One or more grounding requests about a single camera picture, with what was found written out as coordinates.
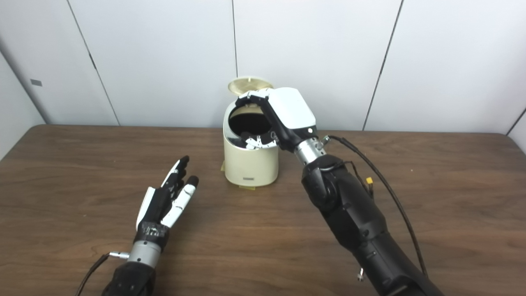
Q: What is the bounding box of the white and black left hand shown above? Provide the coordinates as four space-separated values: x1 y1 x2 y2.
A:
135 155 199 251

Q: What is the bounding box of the white and black right hand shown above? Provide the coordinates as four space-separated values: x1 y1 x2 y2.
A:
236 87 319 153

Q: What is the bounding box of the cream-colored lidded bin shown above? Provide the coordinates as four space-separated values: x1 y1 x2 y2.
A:
222 76 280 187

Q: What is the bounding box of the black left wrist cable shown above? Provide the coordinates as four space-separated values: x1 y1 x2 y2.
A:
76 252 130 296

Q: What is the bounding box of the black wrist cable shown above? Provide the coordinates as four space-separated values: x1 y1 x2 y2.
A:
321 135 429 277
76 252 130 296

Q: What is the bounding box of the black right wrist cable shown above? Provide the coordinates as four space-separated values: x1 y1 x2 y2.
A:
321 135 429 277

